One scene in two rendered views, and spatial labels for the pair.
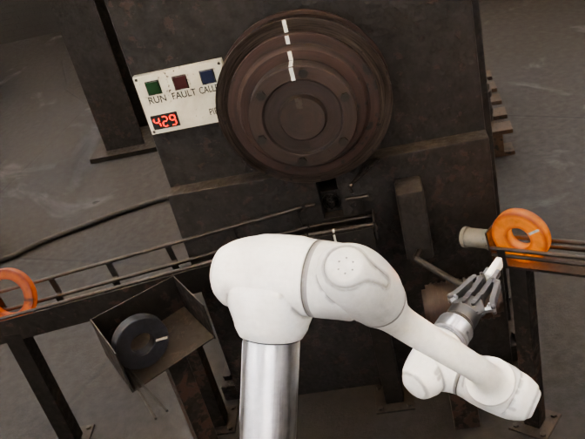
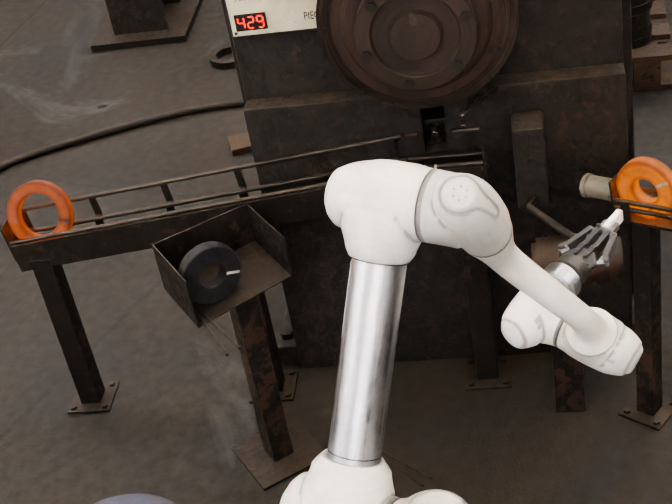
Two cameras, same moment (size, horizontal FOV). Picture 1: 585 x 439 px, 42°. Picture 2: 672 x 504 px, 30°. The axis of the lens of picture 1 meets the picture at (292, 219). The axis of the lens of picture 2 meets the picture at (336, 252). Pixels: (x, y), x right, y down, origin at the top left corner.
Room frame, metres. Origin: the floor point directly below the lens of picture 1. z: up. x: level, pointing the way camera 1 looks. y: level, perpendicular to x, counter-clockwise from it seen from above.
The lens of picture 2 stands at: (-0.79, 0.13, 2.35)
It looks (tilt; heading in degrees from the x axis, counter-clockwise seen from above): 34 degrees down; 1
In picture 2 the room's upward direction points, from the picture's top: 11 degrees counter-clockwise
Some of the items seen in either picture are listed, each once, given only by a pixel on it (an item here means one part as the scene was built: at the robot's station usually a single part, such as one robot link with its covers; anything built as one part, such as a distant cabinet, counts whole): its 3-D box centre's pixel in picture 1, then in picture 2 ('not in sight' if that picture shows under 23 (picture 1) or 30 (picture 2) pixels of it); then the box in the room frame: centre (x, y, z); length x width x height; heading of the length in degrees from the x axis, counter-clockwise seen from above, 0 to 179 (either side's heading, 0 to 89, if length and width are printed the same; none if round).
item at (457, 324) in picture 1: (452, 332); (558, 284); (1.37, -0.29, 0.69); 0.09 x 0.06 x 0.09; 45
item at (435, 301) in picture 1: (469, 353); (580, 322); (1.74, -0.41, 0.27); 0.22 x 0.13 x 0.53; 80
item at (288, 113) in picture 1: (302, 115); (415, 32); (1.83, -0.09, 1.11); 0.28 x 0.06 x 0.28; 80
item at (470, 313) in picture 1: (466, 311); (576, 264); (1.42, -0.34, 0.69); 0.09 x 0.08 x 0.07; 135
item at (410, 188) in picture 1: (413, 219); (530, 160); (1.90, -0.35, 0.68); 0.11 x 0.08 x 0.24; 170
